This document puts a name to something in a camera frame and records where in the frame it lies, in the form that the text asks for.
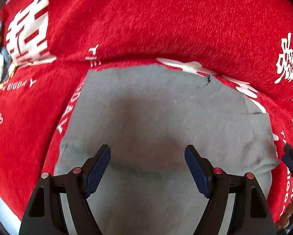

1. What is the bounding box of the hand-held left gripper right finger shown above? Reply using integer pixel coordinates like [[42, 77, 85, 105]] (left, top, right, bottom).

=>
[[184, 144, 278, 235]]

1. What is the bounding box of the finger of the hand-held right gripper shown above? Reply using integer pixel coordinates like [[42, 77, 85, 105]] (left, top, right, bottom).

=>
[[282, 143, 293, 175]]

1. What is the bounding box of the grey knit garment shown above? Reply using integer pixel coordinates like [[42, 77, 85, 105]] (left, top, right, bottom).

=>
[[54, 63, 278, 235]]

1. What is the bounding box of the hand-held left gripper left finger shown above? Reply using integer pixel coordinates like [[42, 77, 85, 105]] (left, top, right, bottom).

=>
[[19, 144, 112, 235]]

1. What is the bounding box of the person's right hand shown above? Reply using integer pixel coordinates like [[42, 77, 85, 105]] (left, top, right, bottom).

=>
[[276, 193, 293, 230]]

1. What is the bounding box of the red printed blanket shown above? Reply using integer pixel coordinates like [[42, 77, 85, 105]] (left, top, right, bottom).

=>
[[0, 0, 293, 229]]

